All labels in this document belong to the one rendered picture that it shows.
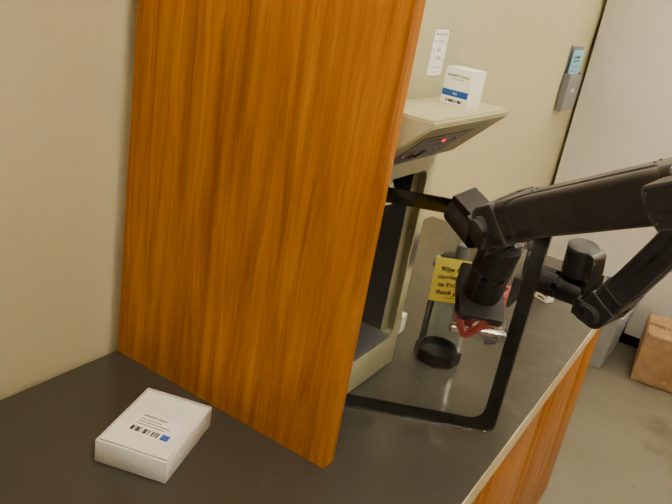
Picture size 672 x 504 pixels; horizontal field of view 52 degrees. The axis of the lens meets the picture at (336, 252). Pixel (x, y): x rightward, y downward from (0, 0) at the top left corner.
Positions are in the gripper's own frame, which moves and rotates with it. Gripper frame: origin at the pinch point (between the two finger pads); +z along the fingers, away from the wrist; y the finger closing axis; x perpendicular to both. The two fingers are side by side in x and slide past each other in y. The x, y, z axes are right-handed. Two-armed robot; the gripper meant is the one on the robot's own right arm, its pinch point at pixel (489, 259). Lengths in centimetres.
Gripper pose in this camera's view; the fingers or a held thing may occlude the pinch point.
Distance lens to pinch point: 144.4
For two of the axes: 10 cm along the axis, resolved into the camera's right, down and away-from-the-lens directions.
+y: 1.6, -9.2, -3.7
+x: -5.4, 2.3, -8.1
